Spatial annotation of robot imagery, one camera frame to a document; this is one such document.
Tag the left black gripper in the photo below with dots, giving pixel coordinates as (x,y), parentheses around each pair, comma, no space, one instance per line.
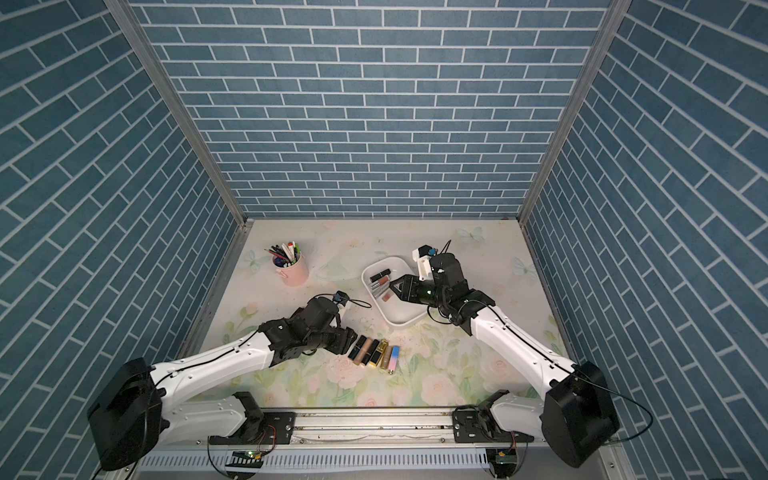
(343,341)

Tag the blue pink lipstick tube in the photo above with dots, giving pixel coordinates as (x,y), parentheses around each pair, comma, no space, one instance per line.
(393,361)

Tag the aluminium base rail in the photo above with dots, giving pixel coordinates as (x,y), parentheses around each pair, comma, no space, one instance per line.
(372,427)

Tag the brown beige lipstick tube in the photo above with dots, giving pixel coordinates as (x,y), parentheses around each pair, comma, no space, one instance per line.
(366,350)

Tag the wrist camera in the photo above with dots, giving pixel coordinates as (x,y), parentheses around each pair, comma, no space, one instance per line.
(341,299)
(422,257)

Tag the green circuit board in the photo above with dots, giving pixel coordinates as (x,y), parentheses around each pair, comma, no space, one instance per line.
(502,465)
(245,459)

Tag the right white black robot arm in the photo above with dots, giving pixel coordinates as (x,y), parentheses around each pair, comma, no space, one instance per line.
(522,360)

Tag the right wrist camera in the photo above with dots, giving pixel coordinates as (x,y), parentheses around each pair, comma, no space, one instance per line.
(422,257)

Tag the silver lipstick tube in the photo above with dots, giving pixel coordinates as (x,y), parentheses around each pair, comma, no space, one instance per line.
(379,286)

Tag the pens in bucket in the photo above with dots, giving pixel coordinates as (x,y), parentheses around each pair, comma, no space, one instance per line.
(285,255)

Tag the black gold lipstick tube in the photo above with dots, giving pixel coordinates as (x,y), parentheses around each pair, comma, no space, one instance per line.
(378,353)

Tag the pink pen holder bucket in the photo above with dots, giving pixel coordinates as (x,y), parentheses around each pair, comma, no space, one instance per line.
(293,275)

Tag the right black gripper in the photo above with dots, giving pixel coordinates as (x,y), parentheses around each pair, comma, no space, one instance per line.
(409,287)

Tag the right green circuit board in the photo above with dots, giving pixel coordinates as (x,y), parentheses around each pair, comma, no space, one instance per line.
(502,465)

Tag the left green circuit board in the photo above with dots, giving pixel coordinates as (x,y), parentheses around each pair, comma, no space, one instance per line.
(245,459)

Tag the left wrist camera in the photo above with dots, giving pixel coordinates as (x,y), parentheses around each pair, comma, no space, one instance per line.
(341,299)

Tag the dark red lipstick tube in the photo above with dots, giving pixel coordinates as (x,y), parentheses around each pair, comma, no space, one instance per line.
(380,275)

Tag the white plastic storage box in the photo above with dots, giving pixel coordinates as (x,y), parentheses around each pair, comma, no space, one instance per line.
(396,313)

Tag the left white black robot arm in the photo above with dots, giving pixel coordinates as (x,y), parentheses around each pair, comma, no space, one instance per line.
(144,405)

